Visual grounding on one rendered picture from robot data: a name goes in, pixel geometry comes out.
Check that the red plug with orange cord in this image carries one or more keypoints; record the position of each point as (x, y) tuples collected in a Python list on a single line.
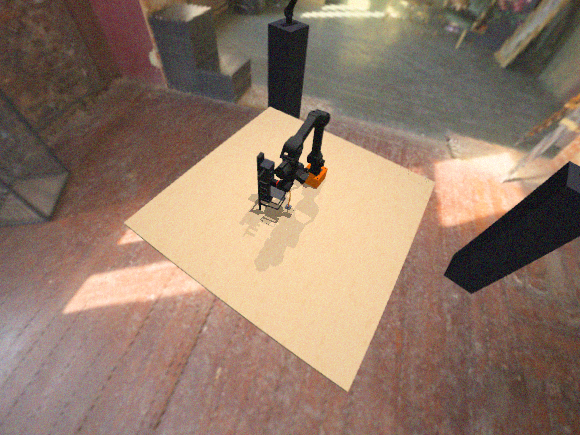
[(274, 182)]

